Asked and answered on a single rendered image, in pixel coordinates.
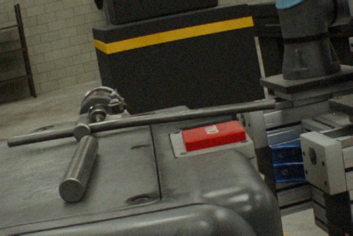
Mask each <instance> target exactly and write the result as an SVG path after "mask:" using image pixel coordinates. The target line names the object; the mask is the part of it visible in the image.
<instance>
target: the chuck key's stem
mask: <svg viewBox="0 0 353 236"><path fill-rule="evenodd" d="M89 124H92V122H91V119H90V114H89V113H88V114H81V115H79V119H78V120H77V121H76V124H75V127H74V129H73V136H74V137H75V139H76V140H78V141H80V140H81V138H83V137H84V136H90V135H91V128H90V125H89Z"/></svg>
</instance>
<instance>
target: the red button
mask: <svg viewBox="0 0 353 236"><path fill-rule="evenodd" d="M182 138H183V143H184V145H185V149H186V150H187V151H194V150H200V149H204V148H210V147H213V146H220V145H226V144H230V143H235V142H239V141H244V140H247V139H246V132H245V130H244V129H243V128H242V127H241V124H239V123H238V122H237V121H232V122H226V123H222V124H216V125H213V126H204V127H198V128H194V129H189V130H185V131H182Z"/></svg>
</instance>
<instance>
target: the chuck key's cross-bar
mask: <svg viewBox="0 0 353 236"><path fill-rule="evenodd" d="M275 108H276V104H275V99H270V100H262V101H257V102H248V103H239V104H229V105H220V106H215V107H206V108H201V109H192V110H183V111H178V112H168V113H163V114H154V115H144V116H140V117H130V118H125V119H117V120H112V121H106V122H96V123H92V124H89V125H90V128H91V134H93V133H100V132H103V131H110V130H114V129H122V128H127V127H136V126H150V125H155V124H164V123H170V122H180V121H189V120H194V119H203V118H209V117H218V116H224V115H233V114H242V113H247V112H256V111H261V110H270V109H275ZM73 129H74V127H69V128H65V129H58V130H55V131H53V130H51V131H45V132H41V133H35V134H29V135H25V136H16V137H12V138H8V139H7V143H8V146H9V148H10V147H14V146H21V145H29V144H33V143H39V142H43V141H49V140H57V139H62V138H69V137H73Z"/></svg>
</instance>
